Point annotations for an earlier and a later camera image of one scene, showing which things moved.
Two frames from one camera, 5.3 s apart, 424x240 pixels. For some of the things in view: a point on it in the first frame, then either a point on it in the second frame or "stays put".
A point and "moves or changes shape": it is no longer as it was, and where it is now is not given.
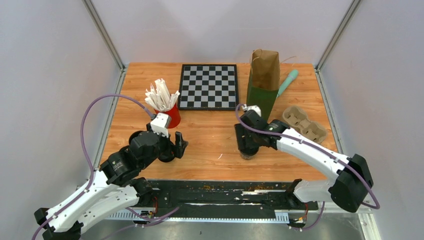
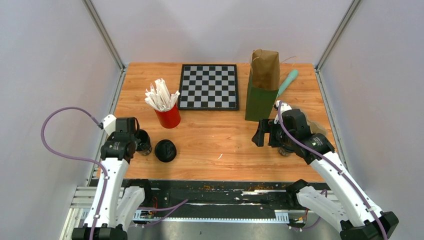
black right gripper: [241, 131] -> [266, 126]
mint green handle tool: [287, 83] stays put
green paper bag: [264, 82] stays put
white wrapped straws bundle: [159, 96] stays put
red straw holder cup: [174, 113] stays put
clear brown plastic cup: [246, 157] moves or changes shape
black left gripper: [179, 148] -> [136, 139]
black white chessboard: [210, 87] stays put
